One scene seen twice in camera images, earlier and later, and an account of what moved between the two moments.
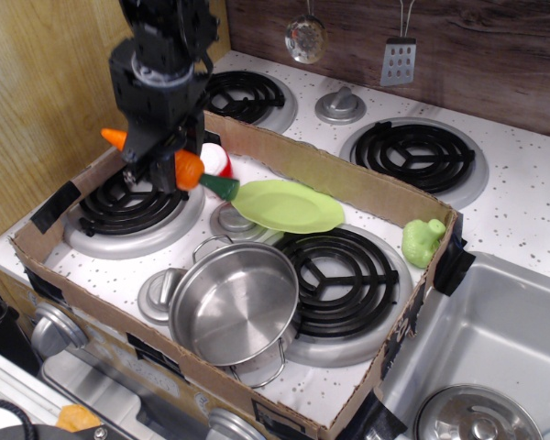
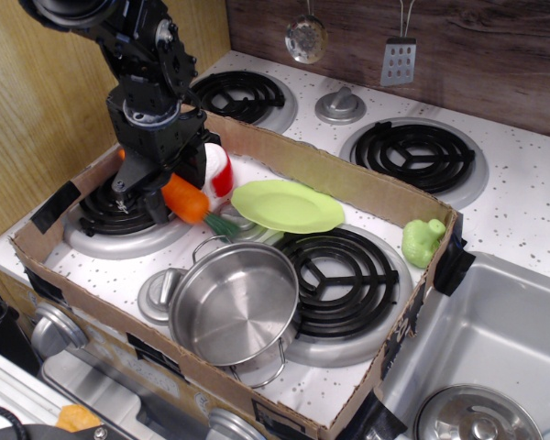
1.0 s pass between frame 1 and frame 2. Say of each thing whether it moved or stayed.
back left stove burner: stayed
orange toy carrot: moved
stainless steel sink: stayed
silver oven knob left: stayed
